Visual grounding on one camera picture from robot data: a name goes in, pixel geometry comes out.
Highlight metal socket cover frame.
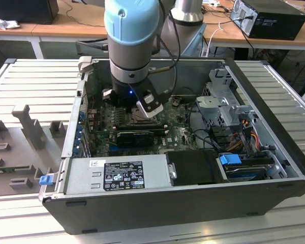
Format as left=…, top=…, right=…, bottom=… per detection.
left=128, top=111, right=157, bottom=125

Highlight CPU socket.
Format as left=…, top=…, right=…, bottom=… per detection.
left=128, top=111, right=160, bottom=126

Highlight black RAM slot bank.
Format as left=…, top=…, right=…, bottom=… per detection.
left=113, top=123, right=169, bottom=136

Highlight black graphics card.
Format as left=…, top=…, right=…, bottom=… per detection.
left=116, top=131, right=155, bottom=147

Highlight blue card retention clips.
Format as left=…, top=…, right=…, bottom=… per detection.
left=75, top=111, right=86, bottom=156

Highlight green motherboard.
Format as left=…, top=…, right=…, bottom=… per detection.
left=87, top=96, right=201, bottom=157

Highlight grey metal drive cage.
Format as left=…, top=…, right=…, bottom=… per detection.
left=195, top=67, right=257, bottom=128

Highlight grey power supply unit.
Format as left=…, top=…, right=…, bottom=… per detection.
left=54, top=154, right=172, bottom=196

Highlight black plastic shroud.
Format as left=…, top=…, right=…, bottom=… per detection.
left=165, top=149, right=231, bottom=186

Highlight grey parts rack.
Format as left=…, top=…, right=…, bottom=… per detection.
left=0, top=104, right=69, bottom=198

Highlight black open PC case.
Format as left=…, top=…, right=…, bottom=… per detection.
left=38, top=57, right=305, bottom=236

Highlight hard disk in blue carrier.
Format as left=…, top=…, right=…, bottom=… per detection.
left=218, top=153, right=269, bottom=183

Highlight large black box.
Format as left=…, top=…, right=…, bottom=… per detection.
left=0, top=0, right=59, bottom=25

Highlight crumpled white paper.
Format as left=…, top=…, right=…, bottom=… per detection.
left=0, top=14, right=21, bottom=31

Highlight black desktop computer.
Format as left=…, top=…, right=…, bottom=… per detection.
left=230, top=0, right=305, bottom=41

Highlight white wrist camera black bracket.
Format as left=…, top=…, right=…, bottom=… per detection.
left=136, top=93, right=165, bottom=119

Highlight grey case latch handle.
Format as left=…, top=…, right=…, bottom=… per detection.
left=77, top=56, right=94, bottom=82

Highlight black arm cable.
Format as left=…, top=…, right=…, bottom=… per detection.
left=157, top=0, right=181, bottom=97

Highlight white cable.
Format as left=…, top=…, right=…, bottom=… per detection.
left=202, top=21, right=225, bottom=58

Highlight yellow red power wires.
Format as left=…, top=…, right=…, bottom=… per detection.
left=228, top=127, right=260, bottom=153

